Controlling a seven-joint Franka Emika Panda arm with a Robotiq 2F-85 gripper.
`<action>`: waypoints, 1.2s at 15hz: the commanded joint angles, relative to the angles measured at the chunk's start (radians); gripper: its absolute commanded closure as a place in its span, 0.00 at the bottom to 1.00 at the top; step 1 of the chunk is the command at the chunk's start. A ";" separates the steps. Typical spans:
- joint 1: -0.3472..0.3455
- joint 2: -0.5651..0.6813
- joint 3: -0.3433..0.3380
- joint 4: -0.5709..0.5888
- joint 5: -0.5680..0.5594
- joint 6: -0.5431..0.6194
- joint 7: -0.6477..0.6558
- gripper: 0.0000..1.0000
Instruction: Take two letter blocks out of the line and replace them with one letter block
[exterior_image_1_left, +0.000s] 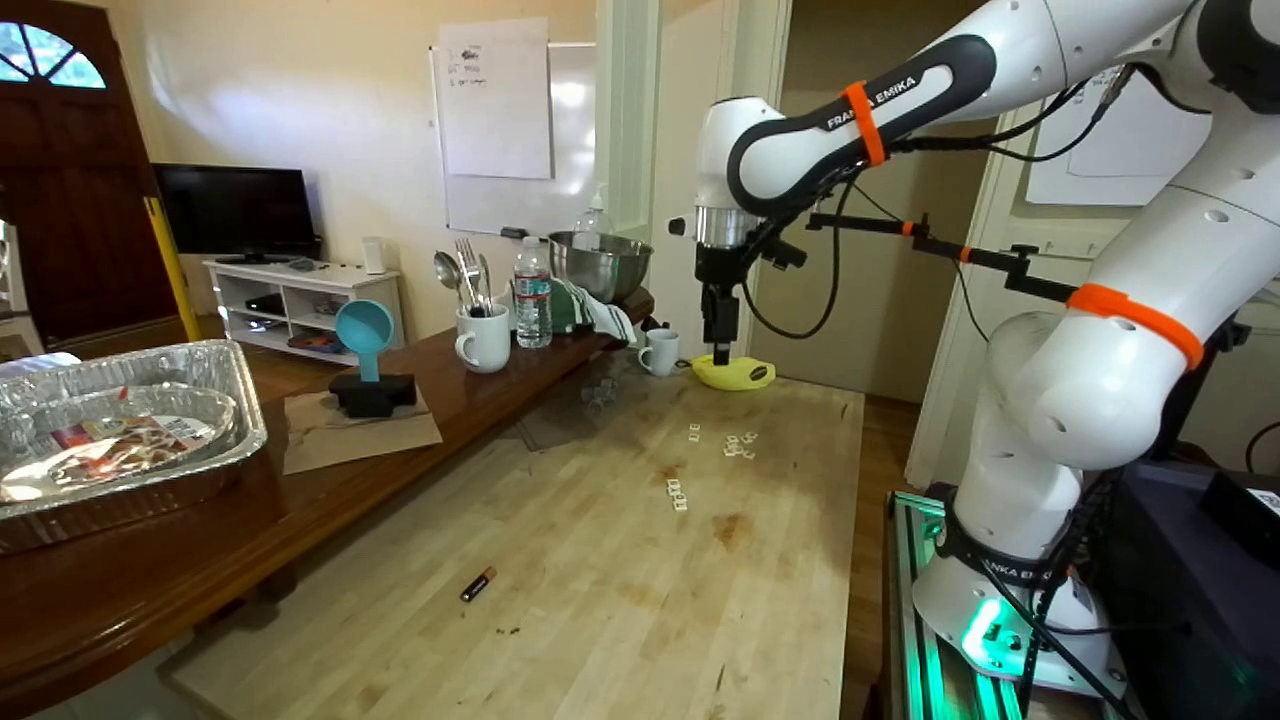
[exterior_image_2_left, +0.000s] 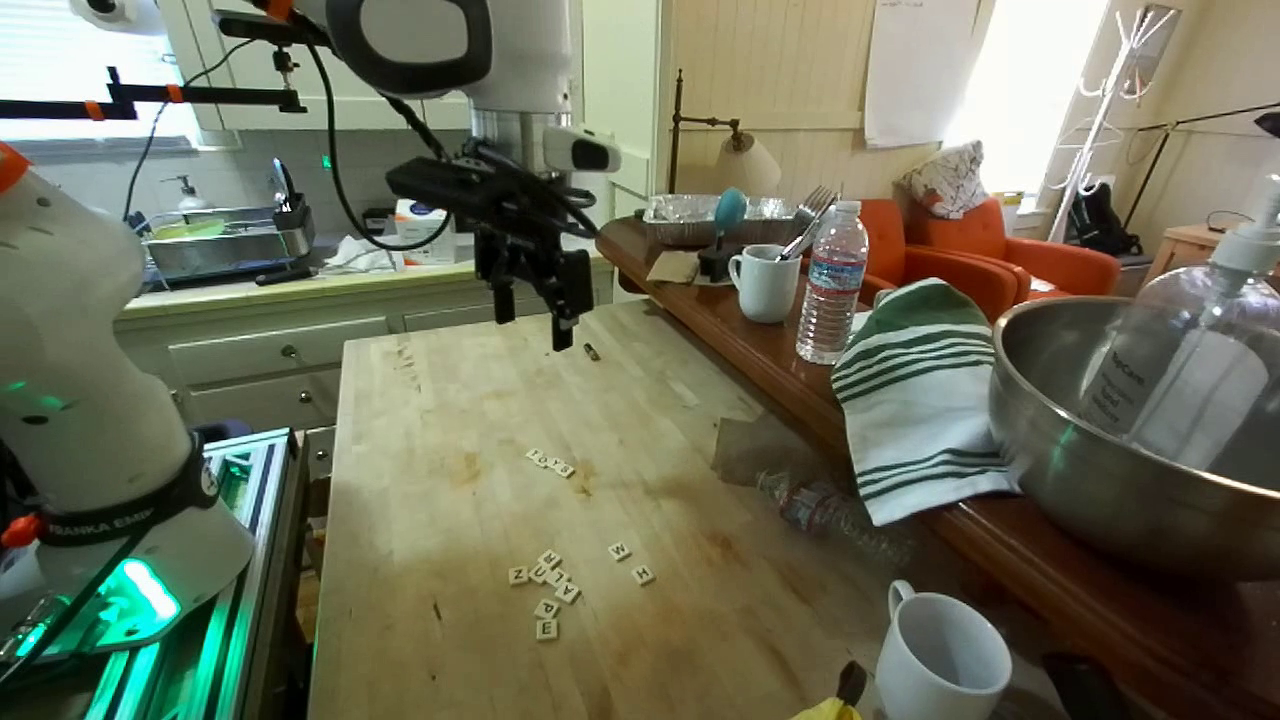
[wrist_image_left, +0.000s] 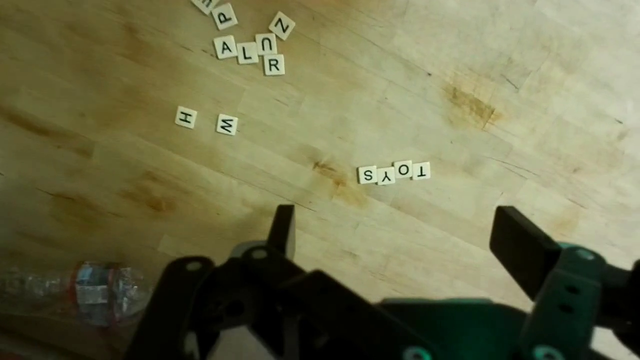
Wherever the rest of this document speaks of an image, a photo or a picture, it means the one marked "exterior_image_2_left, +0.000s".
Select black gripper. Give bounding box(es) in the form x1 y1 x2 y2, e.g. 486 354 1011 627
466 186 601 356

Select brown paper sheet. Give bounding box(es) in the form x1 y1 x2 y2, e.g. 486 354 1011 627
644 249 703 289

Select aluminium foil tray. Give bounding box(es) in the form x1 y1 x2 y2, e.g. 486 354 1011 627
638 189 805 233

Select white ceramic mug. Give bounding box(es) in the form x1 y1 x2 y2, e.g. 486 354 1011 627
873 578 1016 720
723 242 808 329

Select floor lamp with white shade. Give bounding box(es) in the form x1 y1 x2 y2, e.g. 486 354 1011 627
665 68 783 200

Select black kitchen faucet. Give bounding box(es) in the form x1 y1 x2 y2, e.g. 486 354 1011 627
263 156 317 278

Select metal spoon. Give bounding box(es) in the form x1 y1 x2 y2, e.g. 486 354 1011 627
774 219 821 265

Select white drawer cabinet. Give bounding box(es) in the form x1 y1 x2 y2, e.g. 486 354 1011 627
113 257 617 435

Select clear plastic water bottle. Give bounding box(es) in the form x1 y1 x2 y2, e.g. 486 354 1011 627
793 197 873 368

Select metal sink basin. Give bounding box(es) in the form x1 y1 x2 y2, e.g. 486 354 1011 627
140 211 290 293

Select crumpled clear plastic wrap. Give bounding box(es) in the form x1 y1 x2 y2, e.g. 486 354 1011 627
708 414 893 549

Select small sink soap dispenser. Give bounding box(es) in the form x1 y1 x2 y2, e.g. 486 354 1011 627
169 172 212 226

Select aluminium robot stand green light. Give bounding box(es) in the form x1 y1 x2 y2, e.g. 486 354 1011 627
0 424 312 720

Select green striped white towel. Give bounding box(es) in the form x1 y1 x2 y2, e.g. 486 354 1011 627
828 278 1028 532

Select patterned cushion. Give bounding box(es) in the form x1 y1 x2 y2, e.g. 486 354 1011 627
893 136 990 226

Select black boom rod orange clamps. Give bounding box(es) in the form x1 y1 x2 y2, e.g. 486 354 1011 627
0 63 312 129

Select yellow object with black tip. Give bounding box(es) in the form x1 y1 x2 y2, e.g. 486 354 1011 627
793 657 873 720

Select orange armchair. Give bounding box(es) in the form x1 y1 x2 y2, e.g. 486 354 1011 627
850 197 1125 326

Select black bag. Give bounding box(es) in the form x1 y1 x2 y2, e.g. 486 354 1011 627
1063 177 1144 259

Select white coat rack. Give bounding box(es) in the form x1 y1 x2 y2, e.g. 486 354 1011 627
1043 0 1182 245

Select stainless steel mixing bowl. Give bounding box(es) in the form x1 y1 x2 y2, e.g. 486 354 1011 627
986 293 1280 584

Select small wooden side table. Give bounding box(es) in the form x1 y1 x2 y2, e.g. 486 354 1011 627
1149 217 1256 286

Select clear pump soap bottle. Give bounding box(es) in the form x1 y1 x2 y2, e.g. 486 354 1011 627
1077 172 1280 472

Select dark brown wooden counter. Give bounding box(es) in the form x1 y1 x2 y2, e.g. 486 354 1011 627
590 211 1280 720

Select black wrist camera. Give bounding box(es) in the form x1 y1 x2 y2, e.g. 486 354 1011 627
383 152 535 217

